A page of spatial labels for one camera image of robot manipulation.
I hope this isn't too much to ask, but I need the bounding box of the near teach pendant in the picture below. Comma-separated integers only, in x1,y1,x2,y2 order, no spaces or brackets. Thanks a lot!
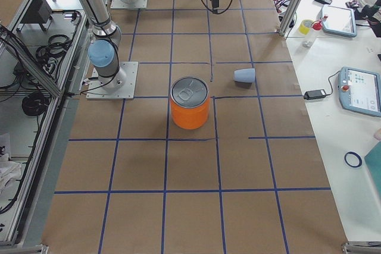
338,67,380,117

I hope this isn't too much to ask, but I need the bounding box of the blue tape ring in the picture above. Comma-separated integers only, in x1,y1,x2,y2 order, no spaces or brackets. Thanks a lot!
344,151,363,168

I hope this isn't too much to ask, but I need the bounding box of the teal board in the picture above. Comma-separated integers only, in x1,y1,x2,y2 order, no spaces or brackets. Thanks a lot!
365,142,381,196

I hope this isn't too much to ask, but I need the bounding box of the yellow tape roll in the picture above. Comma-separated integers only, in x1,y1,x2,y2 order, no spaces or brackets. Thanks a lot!
298,19,314,35

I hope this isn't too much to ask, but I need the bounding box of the far teach pendant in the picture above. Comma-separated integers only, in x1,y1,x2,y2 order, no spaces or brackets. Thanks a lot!
320,5,357,37

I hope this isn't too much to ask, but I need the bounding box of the teach pendant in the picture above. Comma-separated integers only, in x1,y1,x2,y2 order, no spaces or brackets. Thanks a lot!
338,67,380,117
320,5,357,37

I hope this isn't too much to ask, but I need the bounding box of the black power adapter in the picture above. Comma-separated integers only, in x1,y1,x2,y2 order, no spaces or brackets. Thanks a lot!
303,89,327,100

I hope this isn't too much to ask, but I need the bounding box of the light blue cup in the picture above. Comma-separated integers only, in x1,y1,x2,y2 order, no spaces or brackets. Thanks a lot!
233,68,256,83

